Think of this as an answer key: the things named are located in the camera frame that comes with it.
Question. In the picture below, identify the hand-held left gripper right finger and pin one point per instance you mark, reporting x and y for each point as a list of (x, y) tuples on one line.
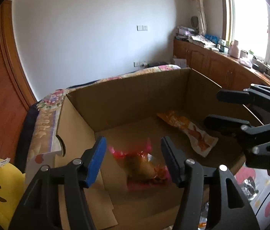
[(171, 158)]

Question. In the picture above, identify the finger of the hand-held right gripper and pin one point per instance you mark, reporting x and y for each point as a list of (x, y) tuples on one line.
[(233, 96), (223, 124)]

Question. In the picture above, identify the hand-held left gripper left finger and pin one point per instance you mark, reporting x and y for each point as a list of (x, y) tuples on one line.
[(96, 160)]

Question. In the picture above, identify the red snack packet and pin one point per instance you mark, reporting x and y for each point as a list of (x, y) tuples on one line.
[(142, 170)]

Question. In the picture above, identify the brown cardboard box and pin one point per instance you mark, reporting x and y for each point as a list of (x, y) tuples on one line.
[(125, 95)]

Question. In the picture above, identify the strawberry print bed sheet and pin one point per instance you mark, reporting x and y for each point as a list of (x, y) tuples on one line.
[(245, 175)]

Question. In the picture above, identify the silver foil packet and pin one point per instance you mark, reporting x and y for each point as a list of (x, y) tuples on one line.
[(248, 189)]

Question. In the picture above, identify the orange snack packet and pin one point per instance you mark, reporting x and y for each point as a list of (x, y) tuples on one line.
[(185, 124)]

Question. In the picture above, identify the wooden cabinet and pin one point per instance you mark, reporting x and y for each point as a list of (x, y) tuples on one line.
[(211, 64)]

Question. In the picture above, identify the pink bottle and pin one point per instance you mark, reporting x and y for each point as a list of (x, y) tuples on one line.
[(235, 49)]

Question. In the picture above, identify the blue pack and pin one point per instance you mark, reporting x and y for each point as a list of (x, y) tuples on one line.
[(212, 37)]

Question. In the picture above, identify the silver orange wrapper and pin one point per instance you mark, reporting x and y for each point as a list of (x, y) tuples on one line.
[(203, 215)]

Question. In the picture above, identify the pile of papers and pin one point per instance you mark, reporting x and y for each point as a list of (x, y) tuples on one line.
[(197, 39)]

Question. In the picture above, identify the dark blue blanket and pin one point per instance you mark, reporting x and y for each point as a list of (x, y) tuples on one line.
[(29, 129)]

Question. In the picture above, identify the floral quilt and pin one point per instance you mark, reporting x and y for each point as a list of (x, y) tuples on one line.
[(51, 100)]

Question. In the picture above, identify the dark cloth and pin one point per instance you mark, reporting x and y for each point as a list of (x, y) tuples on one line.
[(159, 64)]

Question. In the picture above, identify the window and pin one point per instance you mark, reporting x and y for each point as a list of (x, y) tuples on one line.
[(250, 16)]

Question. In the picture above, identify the pale curtain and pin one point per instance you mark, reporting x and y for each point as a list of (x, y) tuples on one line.
[(198, 7)]

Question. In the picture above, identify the yellow plush toy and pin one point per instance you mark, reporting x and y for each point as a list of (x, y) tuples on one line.
[(1, 196)]

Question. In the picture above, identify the wooden wardrobe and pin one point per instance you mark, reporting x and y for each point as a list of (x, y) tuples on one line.
[(1, 88)]

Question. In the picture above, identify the grey wall device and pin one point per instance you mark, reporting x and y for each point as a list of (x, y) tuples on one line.
[(194, 23)]

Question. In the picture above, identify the white wall socket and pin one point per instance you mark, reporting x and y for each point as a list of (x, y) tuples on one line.
[(138, 64)]

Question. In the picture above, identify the white wall switch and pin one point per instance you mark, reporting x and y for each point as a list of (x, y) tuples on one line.
[(142, 27)]

